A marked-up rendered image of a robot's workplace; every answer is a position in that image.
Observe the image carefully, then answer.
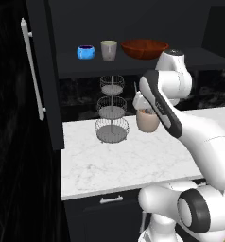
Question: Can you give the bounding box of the beige utensil pot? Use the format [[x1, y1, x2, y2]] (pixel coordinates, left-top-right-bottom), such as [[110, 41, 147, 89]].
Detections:
[[135, 107, 161, 133]]

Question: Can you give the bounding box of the white cabinet door handle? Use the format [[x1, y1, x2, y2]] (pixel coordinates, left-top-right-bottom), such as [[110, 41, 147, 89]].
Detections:
[[20, 17, 46, 122]]

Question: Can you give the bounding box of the black base cupboard door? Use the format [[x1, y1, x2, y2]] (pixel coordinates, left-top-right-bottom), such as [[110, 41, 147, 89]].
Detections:
[[65, 211, 147, 242]]

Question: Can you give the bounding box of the black cabinet door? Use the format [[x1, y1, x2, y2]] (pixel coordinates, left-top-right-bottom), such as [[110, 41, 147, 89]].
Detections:
[[0, 0, 66, 151], [201, 5, 225, 62]]

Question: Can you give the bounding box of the blue bowl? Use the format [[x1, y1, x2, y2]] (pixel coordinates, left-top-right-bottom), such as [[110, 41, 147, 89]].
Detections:
[[77, 44, 96, 61]]

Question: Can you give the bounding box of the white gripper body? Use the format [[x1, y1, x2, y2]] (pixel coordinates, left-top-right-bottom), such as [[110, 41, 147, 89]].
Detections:
[[131, 91, 149, 111]]

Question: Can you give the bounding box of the three-tier wire stand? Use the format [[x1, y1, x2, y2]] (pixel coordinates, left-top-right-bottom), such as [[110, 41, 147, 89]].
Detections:
[[94, 74, 130, 144]]

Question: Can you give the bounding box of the black drawer front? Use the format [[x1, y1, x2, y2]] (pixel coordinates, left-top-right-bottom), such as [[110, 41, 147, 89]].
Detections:
[[62, 187, 145, 218]]

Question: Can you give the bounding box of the black wall cabinet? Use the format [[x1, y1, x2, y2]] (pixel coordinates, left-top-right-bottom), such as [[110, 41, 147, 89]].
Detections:
[[47, 0, 225, 80]]

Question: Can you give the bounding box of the silver cupboard door handle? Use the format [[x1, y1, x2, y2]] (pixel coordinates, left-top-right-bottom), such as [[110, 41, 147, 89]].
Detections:
[[141, 211, 148, 234]]

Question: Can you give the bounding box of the silver drawer handle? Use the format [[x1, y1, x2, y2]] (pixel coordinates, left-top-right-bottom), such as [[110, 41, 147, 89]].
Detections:
[[99, 195, 124, 205]]

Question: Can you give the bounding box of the beige glass cup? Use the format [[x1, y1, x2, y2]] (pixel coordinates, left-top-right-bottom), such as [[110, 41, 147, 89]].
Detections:
[[100, 40, 118, 62]]

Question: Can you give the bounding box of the brown wooden bowl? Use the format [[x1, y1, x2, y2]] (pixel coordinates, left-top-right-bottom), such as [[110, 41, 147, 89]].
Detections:
[[120, 39, 170, 61]]

